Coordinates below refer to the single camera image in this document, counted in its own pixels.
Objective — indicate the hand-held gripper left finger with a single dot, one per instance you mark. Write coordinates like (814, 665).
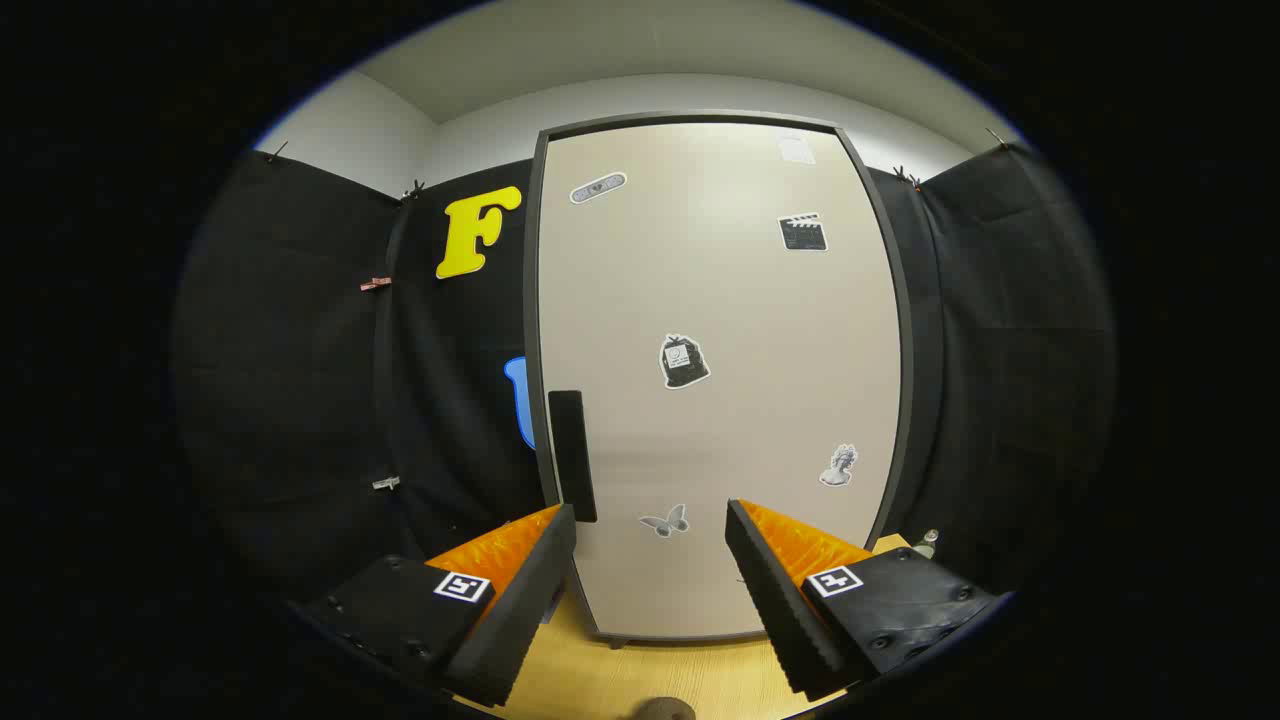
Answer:
(520, 620)

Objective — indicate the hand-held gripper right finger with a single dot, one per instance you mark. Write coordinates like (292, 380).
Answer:
(780, 610)

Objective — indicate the brown fluffy shoe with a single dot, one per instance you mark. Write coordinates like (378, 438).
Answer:
(667, 710)

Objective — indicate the grey shoe cabinet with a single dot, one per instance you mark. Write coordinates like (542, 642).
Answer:
(533, 300)

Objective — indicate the green drink bottle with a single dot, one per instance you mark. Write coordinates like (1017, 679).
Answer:
(928, 543)

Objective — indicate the black backdrop cloth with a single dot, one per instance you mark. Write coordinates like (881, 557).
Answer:
(300, 400)

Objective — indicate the red clip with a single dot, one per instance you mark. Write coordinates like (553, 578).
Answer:
(375, 284)

